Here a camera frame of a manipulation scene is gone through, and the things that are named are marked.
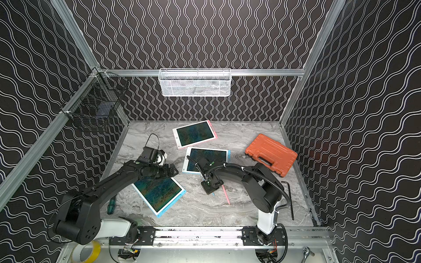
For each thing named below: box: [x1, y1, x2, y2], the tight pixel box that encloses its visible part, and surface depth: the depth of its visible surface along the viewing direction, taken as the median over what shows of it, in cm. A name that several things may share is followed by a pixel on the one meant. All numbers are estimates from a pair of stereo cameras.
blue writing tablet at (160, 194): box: [131, 176, 187, 218], surface depth 89 cm
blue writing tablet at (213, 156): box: [181, 146, 232, 175], surface depth 105 cm
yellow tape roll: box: [71, 240, 102, 263], surface depth 71 cm
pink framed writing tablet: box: [172, 119, 219, 150], surface depth 115 cm
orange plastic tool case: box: [245, 133, 298, 177], surface depth 100 cm
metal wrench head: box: [300, 246, 311, 263], surface depth 71 cm
